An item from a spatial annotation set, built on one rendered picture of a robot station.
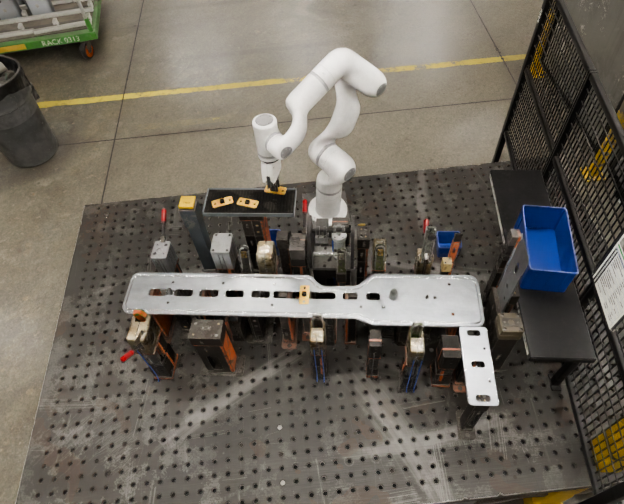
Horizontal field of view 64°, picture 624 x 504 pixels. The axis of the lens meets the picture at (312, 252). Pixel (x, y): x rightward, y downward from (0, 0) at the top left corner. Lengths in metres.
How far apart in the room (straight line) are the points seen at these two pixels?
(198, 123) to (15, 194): 1.47
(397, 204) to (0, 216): 2.88
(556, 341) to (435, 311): 0.42
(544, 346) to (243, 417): 1.14
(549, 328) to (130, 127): 3.56
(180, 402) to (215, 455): 0.26
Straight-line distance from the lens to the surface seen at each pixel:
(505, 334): 1.90
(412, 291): 1.97
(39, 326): 3.52
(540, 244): 2.17
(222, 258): 2.01
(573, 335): 1.99
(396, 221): 2.55
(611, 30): 3.95
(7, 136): 4.32
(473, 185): 2.78
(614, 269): 1.86
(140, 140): 4.35
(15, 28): 5.73
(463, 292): 2.00
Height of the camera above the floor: 2.66
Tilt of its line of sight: 54 degrees down
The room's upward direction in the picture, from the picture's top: 5 degrees counter-clockwise
